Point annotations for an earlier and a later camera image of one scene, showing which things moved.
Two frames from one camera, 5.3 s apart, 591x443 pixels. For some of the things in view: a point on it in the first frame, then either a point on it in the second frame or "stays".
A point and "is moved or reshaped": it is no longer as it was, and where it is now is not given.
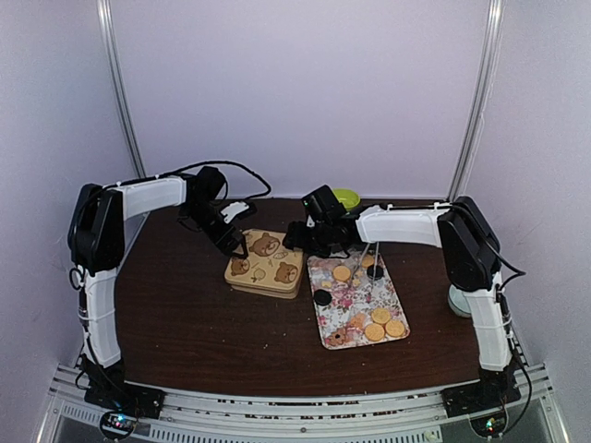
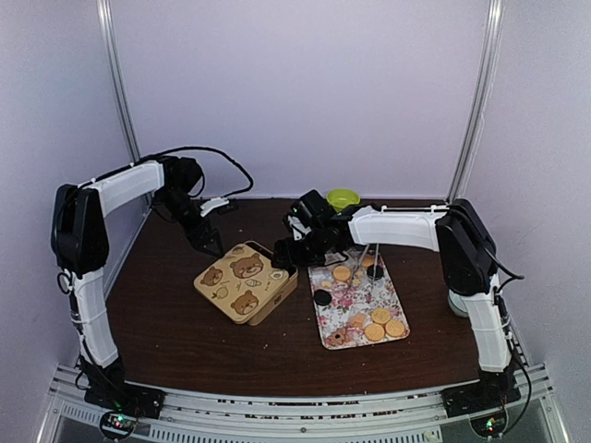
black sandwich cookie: [322, 297] stays
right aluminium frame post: [491, 65] stays
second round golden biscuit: [395, 328] stays
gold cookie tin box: [267, 270] is moved or reshaped
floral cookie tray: [356, 300] stays
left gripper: [232, 242] to [207, 236]
